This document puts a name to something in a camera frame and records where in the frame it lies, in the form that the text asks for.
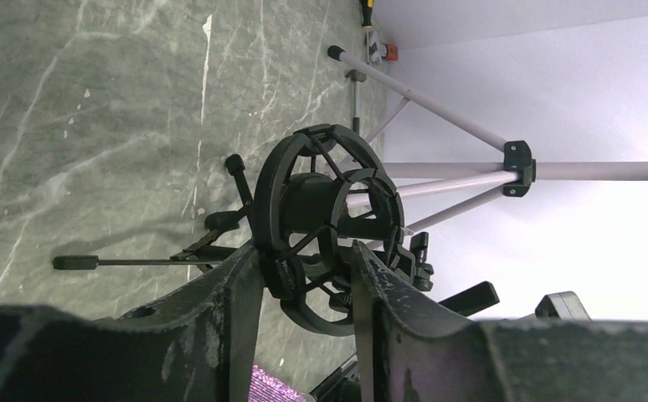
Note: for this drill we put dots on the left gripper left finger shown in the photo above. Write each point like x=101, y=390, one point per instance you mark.
x=119, y=349

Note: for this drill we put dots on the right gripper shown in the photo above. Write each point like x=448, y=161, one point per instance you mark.
x=516, y=304

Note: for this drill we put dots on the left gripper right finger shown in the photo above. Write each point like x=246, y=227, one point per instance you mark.
x=410, y=348

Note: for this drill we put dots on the purple glitter microphone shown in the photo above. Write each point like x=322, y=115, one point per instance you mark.
x=265, y=387

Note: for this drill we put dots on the black tripod microphone stand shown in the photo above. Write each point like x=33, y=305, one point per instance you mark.
x=322, y=232

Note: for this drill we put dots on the yellow black screwdriver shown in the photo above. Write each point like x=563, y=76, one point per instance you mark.
x=367, y=12

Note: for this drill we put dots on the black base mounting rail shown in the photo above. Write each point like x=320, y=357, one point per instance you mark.
x=342, y=385

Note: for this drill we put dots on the black handled hammer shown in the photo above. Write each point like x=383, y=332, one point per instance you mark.
x=356, y=77

